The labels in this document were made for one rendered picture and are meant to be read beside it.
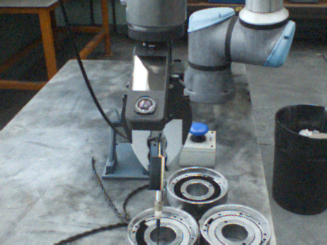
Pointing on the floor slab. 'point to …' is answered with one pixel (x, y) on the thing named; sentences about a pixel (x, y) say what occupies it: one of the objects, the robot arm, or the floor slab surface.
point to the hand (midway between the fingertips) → (158, 165)
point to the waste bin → (300, 159)
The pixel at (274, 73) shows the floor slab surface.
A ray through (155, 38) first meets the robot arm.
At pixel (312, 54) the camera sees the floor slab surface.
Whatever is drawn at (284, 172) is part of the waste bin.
